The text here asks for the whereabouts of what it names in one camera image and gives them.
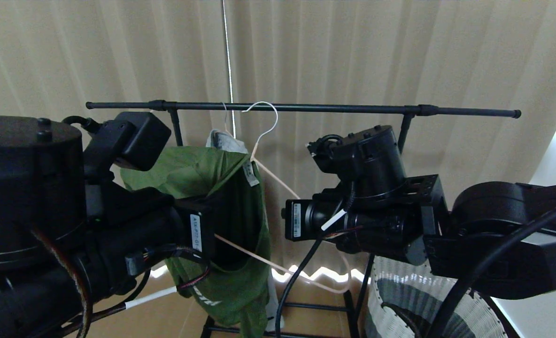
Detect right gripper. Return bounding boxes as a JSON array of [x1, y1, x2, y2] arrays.
[[281, 196, 422, 262]]

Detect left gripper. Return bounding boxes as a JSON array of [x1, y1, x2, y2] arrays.
[[89, 196, 216, 292]]

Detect green printed garment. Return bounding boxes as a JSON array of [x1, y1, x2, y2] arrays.
[[121, 146, 272, 338]]

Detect pink clothes hanger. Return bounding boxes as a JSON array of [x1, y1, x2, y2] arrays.
[[221, 102, 235, 139], [215, 101, 352, 295]]

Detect pale grey shorts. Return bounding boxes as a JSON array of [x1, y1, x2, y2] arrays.
[[206, 129, 286, 334]]

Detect white laundry basket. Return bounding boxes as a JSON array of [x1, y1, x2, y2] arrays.
[[365, 256, 509, 338]]

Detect black clothes rack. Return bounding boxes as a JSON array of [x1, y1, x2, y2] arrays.
[[86, 100, 521, 338]]

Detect beige curtain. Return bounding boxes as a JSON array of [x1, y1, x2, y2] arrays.
[[0, 0, 556, 282]]

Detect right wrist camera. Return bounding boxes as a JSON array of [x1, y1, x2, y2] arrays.
[[306, 134, 354, 175]]

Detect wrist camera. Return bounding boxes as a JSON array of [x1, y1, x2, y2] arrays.
[[306, 134, 354, 175], [83, 111, 172, 184]]

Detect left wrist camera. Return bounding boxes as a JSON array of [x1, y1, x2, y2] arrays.
[[83, 111, 172, 184]]

